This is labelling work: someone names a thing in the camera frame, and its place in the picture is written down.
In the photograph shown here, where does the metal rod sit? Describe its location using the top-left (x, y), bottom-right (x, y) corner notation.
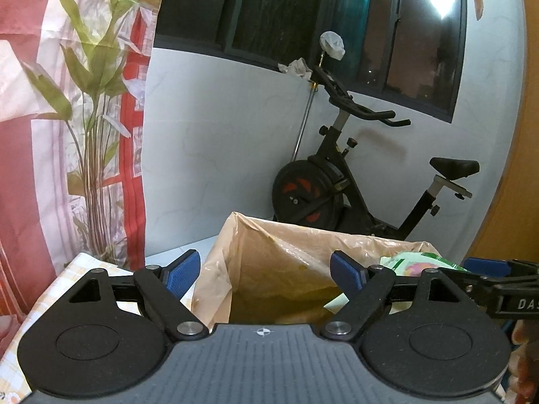
top-left (292, 53), bottom-right (327, 161)

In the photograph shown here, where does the red floral curtain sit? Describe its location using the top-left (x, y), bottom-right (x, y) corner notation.
top-left (0, 0), bottom-right (171, 316)

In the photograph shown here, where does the green snack packet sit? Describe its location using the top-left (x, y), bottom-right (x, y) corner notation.
top-left (326, 252), bottom-right (468, 316)

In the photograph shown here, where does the white cloth wad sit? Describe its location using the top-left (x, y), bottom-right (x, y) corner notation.
top-left (319, 31), bottom-right (347, 60)

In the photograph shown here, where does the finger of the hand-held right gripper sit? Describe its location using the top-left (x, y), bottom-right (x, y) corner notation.
top-left (465, 258), bottom-right (539, 279)
top-left (442, 270), bottom-right (504, 304)

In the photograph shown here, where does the dark framed window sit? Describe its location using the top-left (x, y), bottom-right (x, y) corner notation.
top-left (154, 0), bottom-right (468, 124)

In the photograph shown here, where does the crumpled white tissue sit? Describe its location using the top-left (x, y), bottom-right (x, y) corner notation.
top-left (278, 58), bottom-right (314, 80)

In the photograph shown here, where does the checkered tablecloth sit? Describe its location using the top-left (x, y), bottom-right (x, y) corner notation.
top-left (0, 252), bottom-right (148, 404)

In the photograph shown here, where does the plastic-lined cardboard box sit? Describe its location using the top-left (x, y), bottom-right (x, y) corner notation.
top-left (191, 211), bottom-right (447, 325)

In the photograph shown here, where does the wooden door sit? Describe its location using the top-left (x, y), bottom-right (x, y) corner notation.
top-left (476, 0), bottom-right (539, 270)

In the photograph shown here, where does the black exercise bike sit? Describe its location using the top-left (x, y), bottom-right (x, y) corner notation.
top-left (272, 65), bottom-right (481, 240)

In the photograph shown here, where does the person's right hand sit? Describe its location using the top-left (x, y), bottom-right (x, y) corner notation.
top-left (507, 319), bottom-right (539, 404)

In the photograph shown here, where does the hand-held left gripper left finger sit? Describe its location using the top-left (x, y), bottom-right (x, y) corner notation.
top-left (67, 249), bottom-right (210, 341)

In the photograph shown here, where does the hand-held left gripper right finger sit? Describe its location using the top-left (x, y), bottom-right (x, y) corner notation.
top-left (322, 250), bottom-right (466, 341)

